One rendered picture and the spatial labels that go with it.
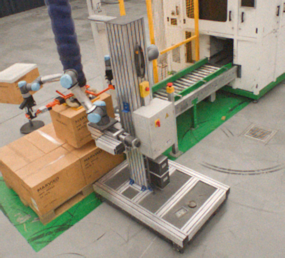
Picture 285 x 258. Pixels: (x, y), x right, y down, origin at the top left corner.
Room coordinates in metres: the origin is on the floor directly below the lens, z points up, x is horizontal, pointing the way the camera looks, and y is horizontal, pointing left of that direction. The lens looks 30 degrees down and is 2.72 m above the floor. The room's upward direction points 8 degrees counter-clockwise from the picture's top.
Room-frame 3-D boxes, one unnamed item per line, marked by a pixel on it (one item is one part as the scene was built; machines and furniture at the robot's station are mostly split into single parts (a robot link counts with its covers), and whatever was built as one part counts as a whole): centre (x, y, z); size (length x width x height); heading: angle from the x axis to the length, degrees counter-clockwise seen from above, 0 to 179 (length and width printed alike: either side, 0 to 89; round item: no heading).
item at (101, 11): (4.73, 0.41, 1.62); 0.20 x 0.05 x 0.30; 130
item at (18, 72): (4.75, 1.84, 0.82); 0.60 x 0.40 x 0.40; 156
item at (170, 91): (3.55, -0.38, 0.50); 0.07 x 0.07 x 1.00; 40
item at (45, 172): (3.36, 1.08, 0.34); 1.20 x 1.00 x 0.40; 130
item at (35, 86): (2.91, 0.99, 1.50); 0.11 x 0.11 x 0.08; 74
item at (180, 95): (4.34, -0.95, 0.60); 1.60 x 0.10 x 0.09; 130
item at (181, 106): (4.07, -0.72, 0.50); 2.31 x 0.05 x 0.19; 130
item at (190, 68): (4.75, -0.60, 0.60); 1.60 x 0.10 x 0.09; 130
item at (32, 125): (4.75, 1.84, 0.31); 0.40 x 0.40 x 0.62
